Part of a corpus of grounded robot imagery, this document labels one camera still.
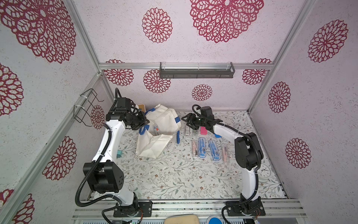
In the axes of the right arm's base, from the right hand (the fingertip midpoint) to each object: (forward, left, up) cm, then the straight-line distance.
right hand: (182, 119), depth 93 cm
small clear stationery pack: (+2, -3, -16) cm, 16 cm away
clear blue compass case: (-15, -22, -16) cm, 31 cm away
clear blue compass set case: (-13, -14, -17) cm, 25 cm away
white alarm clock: (-29, -50, -15) cm, 59 cm away
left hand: (-10, +19, +8) cm, 23 cm away
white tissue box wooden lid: (+22, +34, -10) cm, 42 cm away
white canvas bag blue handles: (+4, +14, -10) cm, 17 cm away
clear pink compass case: (-12, -9, -16) cm, 22 cm away
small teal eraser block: (-19, +43, -15) cm, 49 cm away
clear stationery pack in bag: (0, +19, -13) cm, 23 cm away
